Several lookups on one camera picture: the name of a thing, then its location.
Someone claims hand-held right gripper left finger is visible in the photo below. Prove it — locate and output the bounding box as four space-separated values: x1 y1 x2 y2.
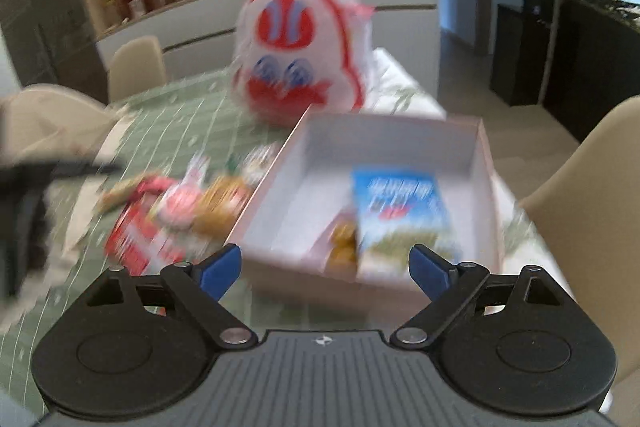
86 243 258 351

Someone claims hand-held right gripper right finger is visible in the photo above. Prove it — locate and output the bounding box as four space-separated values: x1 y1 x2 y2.
390 243 563 351

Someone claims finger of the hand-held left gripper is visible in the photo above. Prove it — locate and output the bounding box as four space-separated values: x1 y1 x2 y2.
47 161 124 184

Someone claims blue snack packet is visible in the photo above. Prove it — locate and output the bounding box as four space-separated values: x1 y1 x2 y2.
350 167 463 285

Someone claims pink cardboard box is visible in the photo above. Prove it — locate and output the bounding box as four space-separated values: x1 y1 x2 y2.
222 104 503 308

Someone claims tan snack packet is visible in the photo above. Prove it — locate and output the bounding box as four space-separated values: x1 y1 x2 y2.
96 178 147 214

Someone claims beige chair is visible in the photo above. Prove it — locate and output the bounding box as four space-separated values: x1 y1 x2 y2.
519 94 640 413
107 35 169 104
0 84 132 168

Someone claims orange cookie packet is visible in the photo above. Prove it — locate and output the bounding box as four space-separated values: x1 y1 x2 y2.
194 176 252 239

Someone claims pink white snack packet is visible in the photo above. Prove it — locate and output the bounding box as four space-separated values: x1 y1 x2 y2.
150 156 212 228

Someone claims red snack packet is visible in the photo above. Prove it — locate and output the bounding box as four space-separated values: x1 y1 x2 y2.
105 194 187 279

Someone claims golden snack packet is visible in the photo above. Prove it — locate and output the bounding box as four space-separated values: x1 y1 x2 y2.
324 207 362 280

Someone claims white green snack packet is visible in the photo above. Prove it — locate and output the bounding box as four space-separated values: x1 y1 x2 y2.
229 143 282 188

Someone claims green grid tablecloth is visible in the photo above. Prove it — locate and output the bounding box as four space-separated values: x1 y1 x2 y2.
0 57 441 408

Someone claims white red cartoon plush bag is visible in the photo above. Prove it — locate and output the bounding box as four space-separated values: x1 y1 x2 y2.
231 0 376 128

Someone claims black cabinet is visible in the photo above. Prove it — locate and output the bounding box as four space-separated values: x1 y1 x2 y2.
490 0 557 108

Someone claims black counter unit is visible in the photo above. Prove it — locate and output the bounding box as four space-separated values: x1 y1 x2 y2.
544 0 640 144

